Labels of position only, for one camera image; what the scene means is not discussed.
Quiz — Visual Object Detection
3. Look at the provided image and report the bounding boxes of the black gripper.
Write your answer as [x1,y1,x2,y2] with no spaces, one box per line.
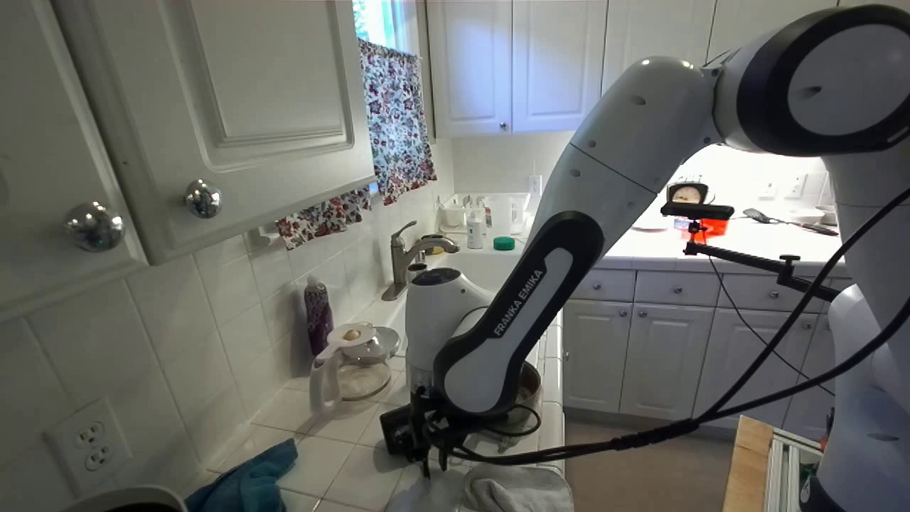
[408,386,475,479]

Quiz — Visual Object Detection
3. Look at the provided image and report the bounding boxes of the white folded towel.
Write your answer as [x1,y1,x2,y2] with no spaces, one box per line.
[460,461,578,512]

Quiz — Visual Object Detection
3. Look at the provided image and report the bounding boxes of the grey round dish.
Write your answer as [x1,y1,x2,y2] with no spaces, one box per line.
[369,323,404,360]

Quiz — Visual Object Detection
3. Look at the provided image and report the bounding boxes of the purple bottle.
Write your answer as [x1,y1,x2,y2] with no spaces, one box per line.
[297,275,337,358]

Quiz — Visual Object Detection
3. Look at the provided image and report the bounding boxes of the teal cloth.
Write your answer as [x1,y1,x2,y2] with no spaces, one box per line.
[182,435,301,512]

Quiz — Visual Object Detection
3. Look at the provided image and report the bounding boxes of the silver sink faucet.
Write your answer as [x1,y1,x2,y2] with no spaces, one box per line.
[382,219,463,304]

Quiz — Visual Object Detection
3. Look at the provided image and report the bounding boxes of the white ceramic sink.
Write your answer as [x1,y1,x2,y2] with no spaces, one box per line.
[422,246,551,292]

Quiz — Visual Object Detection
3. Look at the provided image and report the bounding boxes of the white soap bottle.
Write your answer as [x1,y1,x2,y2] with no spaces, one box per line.
[467,206,489,253]

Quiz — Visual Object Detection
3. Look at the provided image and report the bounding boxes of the white base cabinet row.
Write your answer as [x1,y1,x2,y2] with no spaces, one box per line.
[563,263,847,438]

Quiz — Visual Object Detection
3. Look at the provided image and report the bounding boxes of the clear countertop containers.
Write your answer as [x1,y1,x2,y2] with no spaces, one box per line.
[436,191,536,235]

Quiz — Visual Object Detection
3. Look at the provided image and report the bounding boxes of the floral curtain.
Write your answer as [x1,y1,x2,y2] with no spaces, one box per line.
[273,37,440,249]

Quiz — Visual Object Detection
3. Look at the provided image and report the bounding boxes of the round silver cabinet knob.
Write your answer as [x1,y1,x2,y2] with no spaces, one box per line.
[182,176,226,222]
[64,195,129,253]

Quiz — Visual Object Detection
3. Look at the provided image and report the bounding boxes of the white plate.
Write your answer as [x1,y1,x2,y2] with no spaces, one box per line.
[743,195,841,239]

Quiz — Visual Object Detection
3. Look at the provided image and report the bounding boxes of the window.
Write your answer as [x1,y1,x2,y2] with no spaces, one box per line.
[351,0,422,54]

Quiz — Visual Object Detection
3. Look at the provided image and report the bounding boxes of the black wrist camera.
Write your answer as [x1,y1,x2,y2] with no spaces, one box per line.
[378,407,423,464]

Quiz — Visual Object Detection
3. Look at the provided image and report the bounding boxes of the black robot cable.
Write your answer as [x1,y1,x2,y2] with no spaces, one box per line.
[452,186,910,467]

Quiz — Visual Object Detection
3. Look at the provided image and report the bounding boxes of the white wall outlet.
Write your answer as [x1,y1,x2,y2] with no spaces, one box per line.
[40,394,136,494]

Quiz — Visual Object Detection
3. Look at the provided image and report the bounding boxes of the orange black camera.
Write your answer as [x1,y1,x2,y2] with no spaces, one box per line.
[661,178,736,258]

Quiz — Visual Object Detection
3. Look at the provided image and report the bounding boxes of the aluminium mounting frame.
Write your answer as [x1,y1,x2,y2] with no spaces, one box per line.
[765,425,824,512]

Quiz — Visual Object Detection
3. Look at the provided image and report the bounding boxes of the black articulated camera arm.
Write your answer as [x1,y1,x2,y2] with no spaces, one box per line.
[684,239,847,304]

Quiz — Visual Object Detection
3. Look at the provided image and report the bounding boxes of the wide white wall cabinet door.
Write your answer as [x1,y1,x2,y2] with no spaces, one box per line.
[51,0,378,267]

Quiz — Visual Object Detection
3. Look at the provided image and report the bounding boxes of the white wall cabinet row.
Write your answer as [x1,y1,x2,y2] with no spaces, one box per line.
[423,0,910,137]

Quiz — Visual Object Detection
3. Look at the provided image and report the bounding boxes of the narrow white wall cabinet door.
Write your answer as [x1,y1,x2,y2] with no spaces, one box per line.
[0,0,152,320]

